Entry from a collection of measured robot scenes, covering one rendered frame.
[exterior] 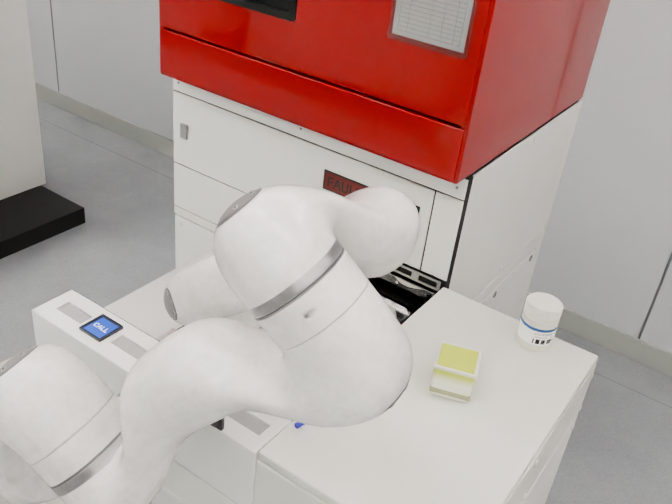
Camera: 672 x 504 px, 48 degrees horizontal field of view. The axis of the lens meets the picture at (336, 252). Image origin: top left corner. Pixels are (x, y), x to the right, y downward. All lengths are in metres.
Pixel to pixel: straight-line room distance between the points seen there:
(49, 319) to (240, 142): 0.64
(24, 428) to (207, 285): 0.27
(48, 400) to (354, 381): 0.38
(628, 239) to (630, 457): 0.82
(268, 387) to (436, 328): 0.85
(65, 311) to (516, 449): 0.86
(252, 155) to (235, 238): 1.21
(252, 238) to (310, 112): 1.01
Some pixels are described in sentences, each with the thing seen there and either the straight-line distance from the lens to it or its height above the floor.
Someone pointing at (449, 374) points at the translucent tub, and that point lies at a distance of 1.31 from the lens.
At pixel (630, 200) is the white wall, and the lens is 3.04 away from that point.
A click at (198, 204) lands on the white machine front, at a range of 2.01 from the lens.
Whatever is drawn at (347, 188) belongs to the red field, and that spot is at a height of 1.10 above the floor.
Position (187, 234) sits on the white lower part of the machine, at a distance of 2.09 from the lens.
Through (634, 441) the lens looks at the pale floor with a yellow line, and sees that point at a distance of 2.94.
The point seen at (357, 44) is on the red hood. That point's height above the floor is 1.43.
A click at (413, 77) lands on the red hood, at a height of 1.40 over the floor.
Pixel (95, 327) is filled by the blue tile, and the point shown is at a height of 0.96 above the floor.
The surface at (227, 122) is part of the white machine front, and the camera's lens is 1.84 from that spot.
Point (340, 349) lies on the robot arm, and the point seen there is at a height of 1.45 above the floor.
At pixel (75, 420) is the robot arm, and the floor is 1.23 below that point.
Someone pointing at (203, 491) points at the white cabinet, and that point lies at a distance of 1.38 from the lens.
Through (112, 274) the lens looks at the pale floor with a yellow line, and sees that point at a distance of 3.33.
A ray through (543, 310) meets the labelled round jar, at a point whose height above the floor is 1.06.
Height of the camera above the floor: 1.84
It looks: 31 degrees down
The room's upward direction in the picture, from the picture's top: 7 degrees clockwise
